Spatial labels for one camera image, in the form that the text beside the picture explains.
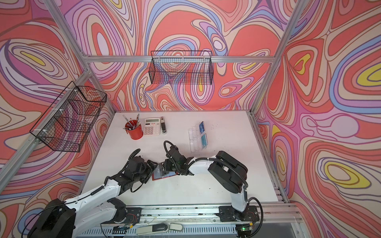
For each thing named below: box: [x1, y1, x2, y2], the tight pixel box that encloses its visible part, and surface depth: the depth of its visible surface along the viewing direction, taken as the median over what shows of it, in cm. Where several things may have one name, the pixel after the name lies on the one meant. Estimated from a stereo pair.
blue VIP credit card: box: [198, 120, 205, 134], surface depth 101 cm
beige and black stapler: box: [160, 116, 167, 134], surface depth 107 cm
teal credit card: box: [201, 132, 209, 147], surface depth 92 cm
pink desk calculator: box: [143, 117, 161, 136], surface depth 109 cm
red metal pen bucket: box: [125, 119, 144, 141], surface depth 101 cm
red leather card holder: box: [151, 160, 179, 181], surface depth 88 cm
